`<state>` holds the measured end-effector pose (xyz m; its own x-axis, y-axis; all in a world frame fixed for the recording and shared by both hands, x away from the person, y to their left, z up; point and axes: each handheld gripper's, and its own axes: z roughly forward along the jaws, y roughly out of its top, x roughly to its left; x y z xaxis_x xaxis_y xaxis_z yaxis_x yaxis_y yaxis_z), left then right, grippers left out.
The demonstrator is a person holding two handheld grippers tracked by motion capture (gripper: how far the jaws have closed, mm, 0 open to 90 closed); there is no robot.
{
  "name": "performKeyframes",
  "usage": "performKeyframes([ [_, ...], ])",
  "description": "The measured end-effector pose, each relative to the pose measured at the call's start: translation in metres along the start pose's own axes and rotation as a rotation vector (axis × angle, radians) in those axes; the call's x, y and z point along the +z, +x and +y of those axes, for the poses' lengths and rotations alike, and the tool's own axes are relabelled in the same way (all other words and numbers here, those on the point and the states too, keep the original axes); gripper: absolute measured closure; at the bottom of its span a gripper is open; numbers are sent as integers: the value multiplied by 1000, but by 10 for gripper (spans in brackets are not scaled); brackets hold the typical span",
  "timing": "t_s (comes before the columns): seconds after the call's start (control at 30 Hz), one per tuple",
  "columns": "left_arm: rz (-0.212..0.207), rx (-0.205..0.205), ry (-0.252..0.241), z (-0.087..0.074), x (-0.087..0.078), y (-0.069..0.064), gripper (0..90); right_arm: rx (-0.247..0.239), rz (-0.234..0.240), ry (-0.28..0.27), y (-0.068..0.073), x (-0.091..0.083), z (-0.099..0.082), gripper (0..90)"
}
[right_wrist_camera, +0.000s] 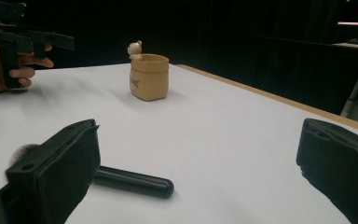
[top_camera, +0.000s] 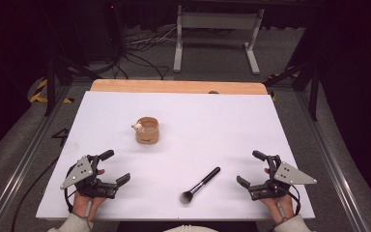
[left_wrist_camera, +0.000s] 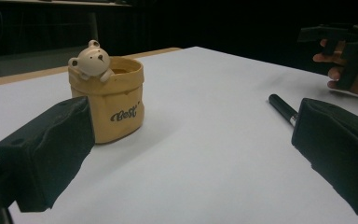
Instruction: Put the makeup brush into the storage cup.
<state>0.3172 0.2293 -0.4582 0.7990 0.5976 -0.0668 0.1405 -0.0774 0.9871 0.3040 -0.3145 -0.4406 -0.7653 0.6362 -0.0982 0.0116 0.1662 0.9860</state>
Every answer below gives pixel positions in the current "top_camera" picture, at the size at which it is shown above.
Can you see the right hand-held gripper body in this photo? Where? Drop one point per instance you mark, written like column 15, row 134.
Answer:
column 291, row 177

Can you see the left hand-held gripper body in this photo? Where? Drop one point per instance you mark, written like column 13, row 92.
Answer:
column 85, row 185

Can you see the person's left hand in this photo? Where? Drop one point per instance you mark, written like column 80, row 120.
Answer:
column 83, row 204

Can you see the person's right hand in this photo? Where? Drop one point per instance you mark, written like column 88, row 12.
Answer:
column 281, row 206

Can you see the black makeup brush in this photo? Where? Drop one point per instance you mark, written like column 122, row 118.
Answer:
column 203, row 183

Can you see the small cream figurine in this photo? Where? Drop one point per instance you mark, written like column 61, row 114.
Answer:
column 137, row 127

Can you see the tan wooden cup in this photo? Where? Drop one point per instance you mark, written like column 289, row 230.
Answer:
column 148, row 135

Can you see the person's dark lap clothing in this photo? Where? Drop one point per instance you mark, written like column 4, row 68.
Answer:
column 141, row 227

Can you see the white table board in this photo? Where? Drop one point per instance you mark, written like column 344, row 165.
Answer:
column 190, row 141

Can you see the yellow black floor tape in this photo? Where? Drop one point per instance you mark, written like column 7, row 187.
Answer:
column 38, row 93
column 281, row 75

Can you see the black tripod stand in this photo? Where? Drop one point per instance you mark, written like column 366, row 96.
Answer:
column 306, row 74
column 61, row 71

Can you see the wooden table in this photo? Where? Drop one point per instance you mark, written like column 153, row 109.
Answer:
column 174, row 87

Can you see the black tower box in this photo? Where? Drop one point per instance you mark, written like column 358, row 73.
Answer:
column 114, row 29

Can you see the white metal stand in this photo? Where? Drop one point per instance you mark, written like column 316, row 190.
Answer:
column 217, row 21

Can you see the aluminium floor rail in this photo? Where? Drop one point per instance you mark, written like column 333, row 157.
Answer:
column 331, row 167
column 19, row 167

